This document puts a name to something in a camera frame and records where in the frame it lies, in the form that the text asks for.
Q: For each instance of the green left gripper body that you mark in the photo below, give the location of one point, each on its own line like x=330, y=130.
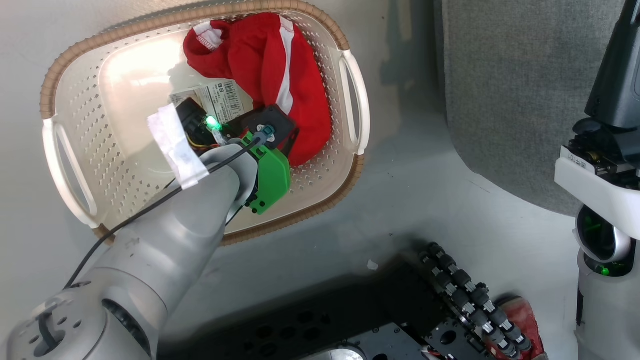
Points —
x=272, y=177

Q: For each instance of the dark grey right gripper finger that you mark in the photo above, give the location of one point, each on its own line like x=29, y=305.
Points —
x=617, y=70

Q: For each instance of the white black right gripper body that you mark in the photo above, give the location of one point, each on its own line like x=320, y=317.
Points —
x=595, y=185

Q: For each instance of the red and white garment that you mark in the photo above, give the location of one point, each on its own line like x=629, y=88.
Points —
x=260, y=55

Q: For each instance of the red robot base part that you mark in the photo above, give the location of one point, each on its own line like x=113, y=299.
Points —
x=525, y=315

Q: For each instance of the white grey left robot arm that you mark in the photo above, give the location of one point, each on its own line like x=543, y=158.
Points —
x=150, y=260

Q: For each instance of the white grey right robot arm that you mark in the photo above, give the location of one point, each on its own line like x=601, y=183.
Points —
x=607, y=310

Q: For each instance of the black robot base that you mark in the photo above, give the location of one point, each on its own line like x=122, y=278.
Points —
x=325, y=325

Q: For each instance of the printed paper label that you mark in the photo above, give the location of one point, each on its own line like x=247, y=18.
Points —
x=225, y=97

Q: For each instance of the black electronics box green light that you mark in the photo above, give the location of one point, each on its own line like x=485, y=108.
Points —
x=192, y=117

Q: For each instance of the grey fabric panel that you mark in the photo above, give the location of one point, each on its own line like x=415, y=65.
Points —
x=520, y=100

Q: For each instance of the white tape tag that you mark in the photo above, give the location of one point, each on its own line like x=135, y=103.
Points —
x=175, y=145

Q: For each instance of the small white floor scrap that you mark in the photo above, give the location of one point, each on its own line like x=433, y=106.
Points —
x=372, y=265

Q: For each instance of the white perforated laundry basket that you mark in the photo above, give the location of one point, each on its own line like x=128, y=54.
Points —
x=125, y=165

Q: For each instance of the black roller omni wheel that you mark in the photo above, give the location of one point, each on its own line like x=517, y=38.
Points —
x=475, y=295

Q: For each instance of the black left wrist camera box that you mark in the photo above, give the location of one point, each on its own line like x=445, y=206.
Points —
x=272, y=122

